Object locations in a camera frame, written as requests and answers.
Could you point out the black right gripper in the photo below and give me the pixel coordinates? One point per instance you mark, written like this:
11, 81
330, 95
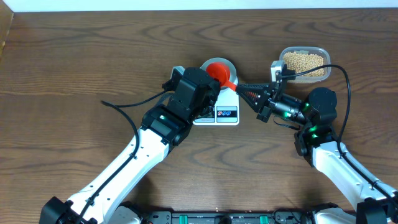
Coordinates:
256, 104

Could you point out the clear plastic container of soybeans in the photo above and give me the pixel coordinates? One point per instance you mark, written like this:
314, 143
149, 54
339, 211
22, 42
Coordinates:
302, 59

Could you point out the white digital kitchen scale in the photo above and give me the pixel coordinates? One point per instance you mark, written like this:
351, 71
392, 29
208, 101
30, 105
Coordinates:
225, 112

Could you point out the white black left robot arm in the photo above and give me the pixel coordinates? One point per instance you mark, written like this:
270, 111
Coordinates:
163, 127

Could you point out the red plastic measuring scoop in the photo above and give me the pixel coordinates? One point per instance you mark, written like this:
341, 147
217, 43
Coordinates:
221, 72

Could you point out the grey round bowl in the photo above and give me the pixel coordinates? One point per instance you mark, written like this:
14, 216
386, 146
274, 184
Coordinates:
232, 68

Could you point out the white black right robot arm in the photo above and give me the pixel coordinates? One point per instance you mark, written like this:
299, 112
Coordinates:
317, 142

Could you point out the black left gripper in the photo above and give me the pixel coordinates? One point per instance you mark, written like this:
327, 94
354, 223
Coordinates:
212, 86

